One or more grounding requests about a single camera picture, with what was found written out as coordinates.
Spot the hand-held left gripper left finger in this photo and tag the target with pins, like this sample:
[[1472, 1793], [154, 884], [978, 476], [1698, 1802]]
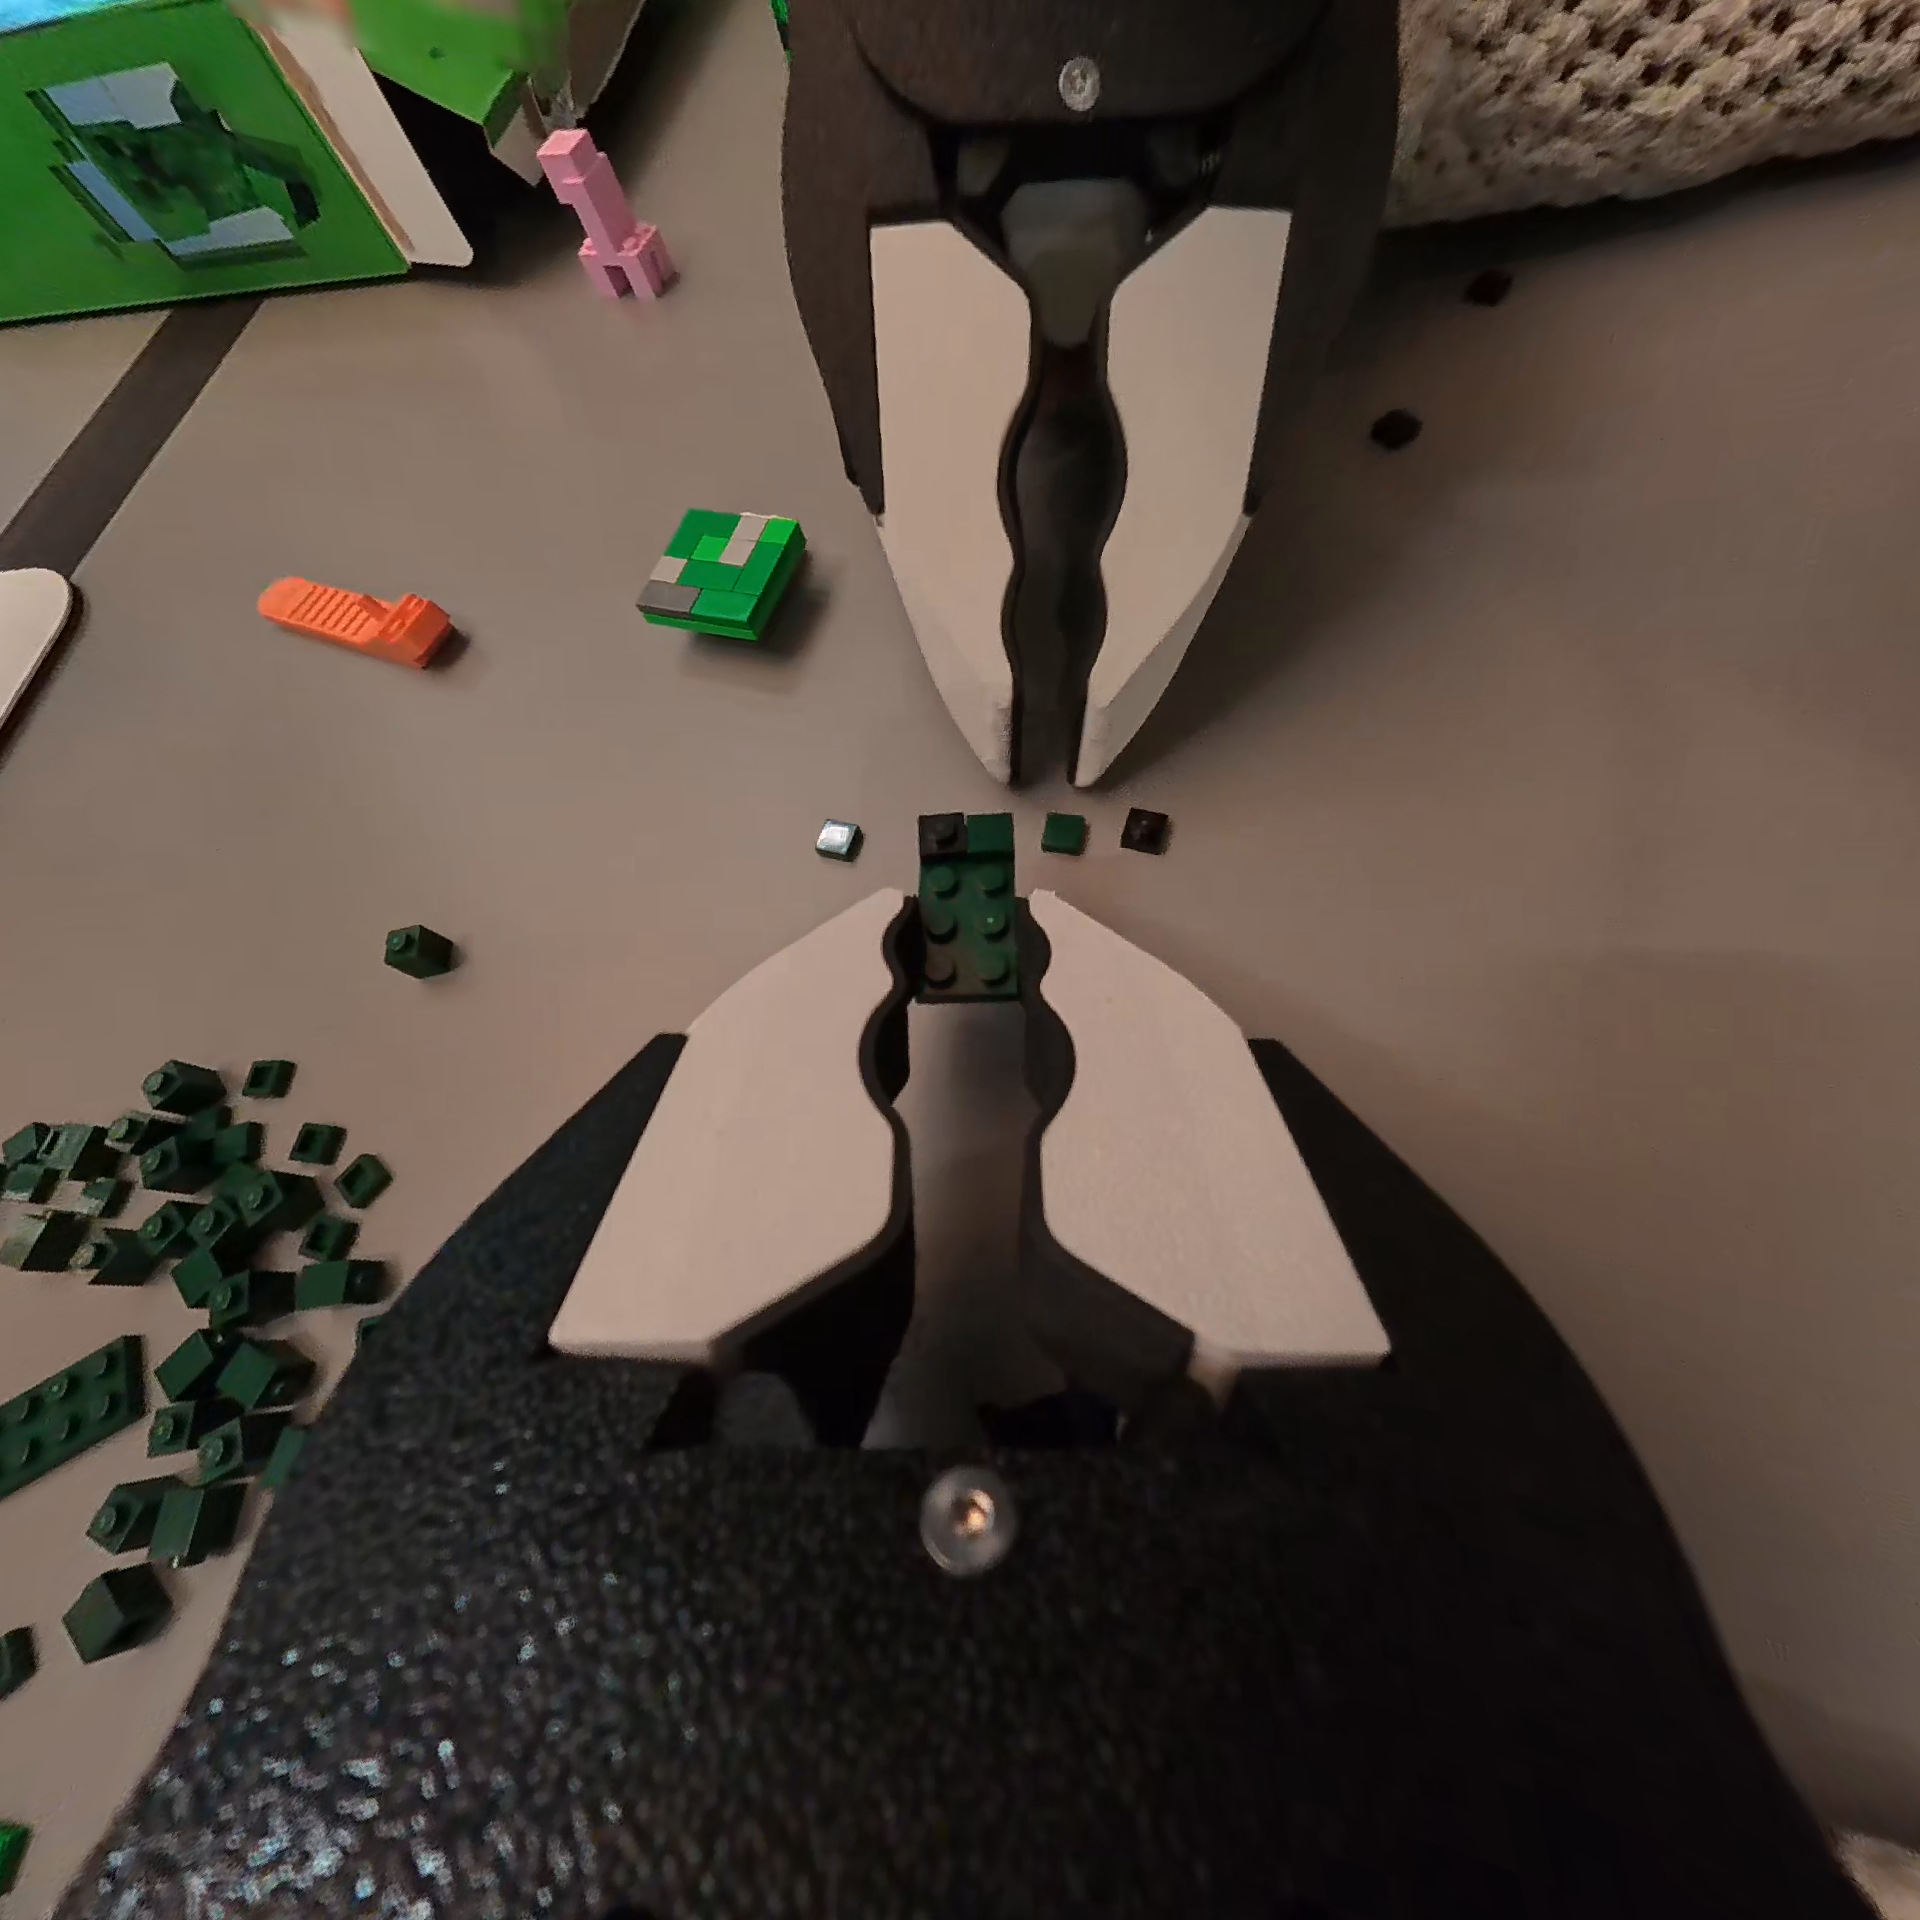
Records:
[[720, 1171]]

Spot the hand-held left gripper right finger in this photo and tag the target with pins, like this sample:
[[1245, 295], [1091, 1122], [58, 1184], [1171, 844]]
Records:
[[1201, 1171]]

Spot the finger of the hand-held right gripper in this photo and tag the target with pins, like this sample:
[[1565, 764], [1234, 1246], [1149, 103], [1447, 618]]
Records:
[[1185, 450], [937, 450]]

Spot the dark green lego plate assembly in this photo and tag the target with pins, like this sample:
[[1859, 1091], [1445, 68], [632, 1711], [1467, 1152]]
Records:
[[967, 914]]

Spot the person's right forearm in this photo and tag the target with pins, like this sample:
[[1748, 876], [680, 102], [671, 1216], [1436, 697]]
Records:
[[1651, 89]]

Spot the green and grey lego panel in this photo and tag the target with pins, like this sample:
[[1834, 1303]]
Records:
[[728, 579]]

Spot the single dark green lego brick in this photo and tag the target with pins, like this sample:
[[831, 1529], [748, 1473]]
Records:
[[418, 952]]

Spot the pink lego pig figure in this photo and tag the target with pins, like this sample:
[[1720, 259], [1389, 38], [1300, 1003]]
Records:
[[599, 210]]

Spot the pile of dark green lego pieces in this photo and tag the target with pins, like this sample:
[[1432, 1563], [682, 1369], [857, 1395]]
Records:
[[224, 1201]]

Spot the open green lego box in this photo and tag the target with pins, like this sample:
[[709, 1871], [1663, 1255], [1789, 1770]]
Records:
[[451, 60]]

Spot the orange lego brick separator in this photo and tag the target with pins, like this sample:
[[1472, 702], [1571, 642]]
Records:
[[352, 618]]

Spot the green lego set box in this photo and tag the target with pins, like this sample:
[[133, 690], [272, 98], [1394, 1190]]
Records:
[[148, 164]]

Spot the pile of bright green lego pieces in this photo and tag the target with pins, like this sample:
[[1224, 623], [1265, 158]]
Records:
[[11, 1848]]

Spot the white rounded board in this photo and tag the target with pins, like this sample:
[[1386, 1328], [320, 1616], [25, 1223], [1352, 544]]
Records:
[[29, 644]]

